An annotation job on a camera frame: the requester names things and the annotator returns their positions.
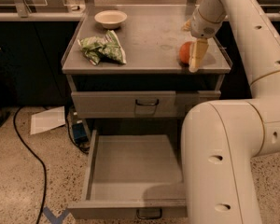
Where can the open grey middle drawer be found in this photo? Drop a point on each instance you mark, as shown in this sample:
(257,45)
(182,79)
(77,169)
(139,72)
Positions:
(132,176)

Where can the green chip bag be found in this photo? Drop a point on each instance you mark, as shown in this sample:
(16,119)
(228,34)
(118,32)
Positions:
(107,47)

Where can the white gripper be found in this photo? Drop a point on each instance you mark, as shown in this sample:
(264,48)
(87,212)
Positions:
(203,26)

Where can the grey metal drawer cabinet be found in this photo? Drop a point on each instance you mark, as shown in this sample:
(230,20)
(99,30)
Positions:
(151,38)

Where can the orange fruit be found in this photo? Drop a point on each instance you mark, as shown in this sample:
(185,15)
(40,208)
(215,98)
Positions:
(184,52)

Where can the white paper sheet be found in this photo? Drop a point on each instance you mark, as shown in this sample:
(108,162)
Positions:
(47,120)

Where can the white paper bowl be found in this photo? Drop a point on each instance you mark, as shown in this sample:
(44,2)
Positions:
(111,19)

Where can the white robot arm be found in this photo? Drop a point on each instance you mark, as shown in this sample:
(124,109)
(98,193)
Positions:
(219,138)

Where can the blue power box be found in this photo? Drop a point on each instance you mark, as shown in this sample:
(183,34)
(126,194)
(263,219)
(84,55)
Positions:
(79,133)

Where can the blue floor tape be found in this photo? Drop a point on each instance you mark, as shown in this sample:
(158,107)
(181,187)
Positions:
(52,218)

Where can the closed upper grey drawer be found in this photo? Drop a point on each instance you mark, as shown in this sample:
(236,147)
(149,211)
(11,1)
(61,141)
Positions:
(138,104)

